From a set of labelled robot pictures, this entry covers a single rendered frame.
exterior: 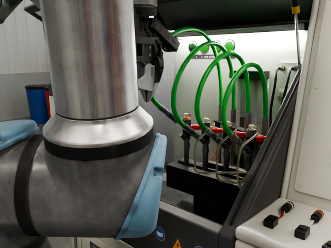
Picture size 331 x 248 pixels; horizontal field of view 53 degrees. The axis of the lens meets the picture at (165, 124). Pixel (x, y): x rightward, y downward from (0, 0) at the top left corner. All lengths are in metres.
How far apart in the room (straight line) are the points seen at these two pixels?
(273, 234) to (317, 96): 0.37
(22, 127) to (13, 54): 7.65
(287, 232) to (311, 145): 0.24
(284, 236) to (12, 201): 0.55
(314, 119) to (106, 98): 0.68
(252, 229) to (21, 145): 0.53
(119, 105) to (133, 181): 0.08
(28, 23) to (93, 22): 7.97
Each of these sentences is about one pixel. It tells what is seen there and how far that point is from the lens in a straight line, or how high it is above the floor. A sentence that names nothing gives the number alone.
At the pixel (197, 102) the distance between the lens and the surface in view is 0.87.
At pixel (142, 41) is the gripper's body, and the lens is 0.73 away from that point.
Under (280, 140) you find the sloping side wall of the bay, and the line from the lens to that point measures 0.88.
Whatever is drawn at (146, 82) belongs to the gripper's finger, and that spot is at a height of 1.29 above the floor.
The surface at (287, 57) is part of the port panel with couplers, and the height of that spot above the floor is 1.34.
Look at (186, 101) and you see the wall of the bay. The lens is 1.47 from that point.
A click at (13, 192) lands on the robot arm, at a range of 0.37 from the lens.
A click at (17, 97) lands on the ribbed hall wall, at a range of 8.06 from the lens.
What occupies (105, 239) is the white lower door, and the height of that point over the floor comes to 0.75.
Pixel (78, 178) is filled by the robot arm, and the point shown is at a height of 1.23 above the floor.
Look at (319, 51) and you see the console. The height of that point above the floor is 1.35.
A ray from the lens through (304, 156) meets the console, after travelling 0.91.
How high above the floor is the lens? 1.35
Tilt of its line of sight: 12 degrees down
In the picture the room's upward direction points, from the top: 1 degrees counter-clockwise
